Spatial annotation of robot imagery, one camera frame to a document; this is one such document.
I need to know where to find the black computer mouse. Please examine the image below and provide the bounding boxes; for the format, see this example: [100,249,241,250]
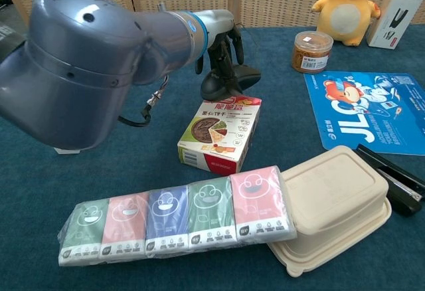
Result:
[200,64,262,101]

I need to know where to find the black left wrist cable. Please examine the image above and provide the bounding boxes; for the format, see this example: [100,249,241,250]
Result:
[118,74,170,128]

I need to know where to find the blue cartoon mouse pad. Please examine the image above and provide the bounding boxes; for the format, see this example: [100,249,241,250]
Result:
[303,70,425,157]

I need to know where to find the clear jar with brown food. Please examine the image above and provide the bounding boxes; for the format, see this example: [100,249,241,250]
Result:
[291,31,334,74]

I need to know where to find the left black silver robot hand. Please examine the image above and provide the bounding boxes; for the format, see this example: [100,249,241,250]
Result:
[195,9,246,95]

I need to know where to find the red white snack box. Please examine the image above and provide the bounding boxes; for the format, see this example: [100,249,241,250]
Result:
[177,94,263,175]

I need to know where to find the black stapler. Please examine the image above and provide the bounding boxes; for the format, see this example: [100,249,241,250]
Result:
[355,144,425,218]

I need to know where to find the beige lidded lunch container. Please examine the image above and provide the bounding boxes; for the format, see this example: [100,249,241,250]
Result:
[267,145,393,278]

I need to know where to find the wrapped pocket tissue multipack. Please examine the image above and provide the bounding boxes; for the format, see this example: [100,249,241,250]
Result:
[56,165,298,268]

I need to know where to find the blue felt table cover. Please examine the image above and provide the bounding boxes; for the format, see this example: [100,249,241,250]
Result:
[0,23,425,291]

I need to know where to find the yellow plush toy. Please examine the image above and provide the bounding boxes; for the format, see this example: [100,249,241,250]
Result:
[311,0,383,47]

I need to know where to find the tall white stapler box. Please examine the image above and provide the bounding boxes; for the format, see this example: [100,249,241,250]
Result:
[366,0,424,50]

